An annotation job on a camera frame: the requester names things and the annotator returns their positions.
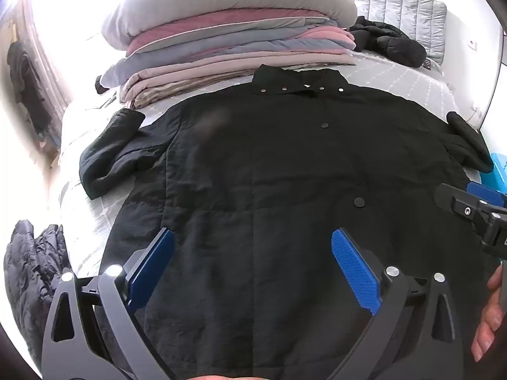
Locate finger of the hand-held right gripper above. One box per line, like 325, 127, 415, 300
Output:
433, 183, 482, 222
466, 181, 507, 209

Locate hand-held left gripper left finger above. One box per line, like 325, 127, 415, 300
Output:
42, 227, 177, 380

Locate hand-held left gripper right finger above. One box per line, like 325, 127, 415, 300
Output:
331, 227, 466, 380

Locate black coat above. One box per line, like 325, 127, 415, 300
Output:
78, 63, 500, 380

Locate hanging dark clothes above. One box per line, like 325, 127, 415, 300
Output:
7, 40, 55, 136

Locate person's right hand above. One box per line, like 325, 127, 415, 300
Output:
472, 263, 507, 363

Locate blue box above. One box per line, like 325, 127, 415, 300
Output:
490, 151, 507, 185

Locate dark crumpled puffer jacket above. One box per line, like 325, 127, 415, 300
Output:
3, 219, 73, 367

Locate bed with grey checked sheet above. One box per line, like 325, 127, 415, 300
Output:
55, 0, 497, 286

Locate black puffer jacket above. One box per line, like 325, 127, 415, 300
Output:
348, 16, 427, 69

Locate grey quilted headboard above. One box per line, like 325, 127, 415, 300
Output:
320, 0, 449, 65

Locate stack of folded blankets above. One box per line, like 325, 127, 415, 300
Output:
99, 10, 357, 110

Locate light curtain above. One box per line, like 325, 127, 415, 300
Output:
18, 0, 76, 101

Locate grey folded duvet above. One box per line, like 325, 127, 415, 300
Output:
101, 0, 359, 53

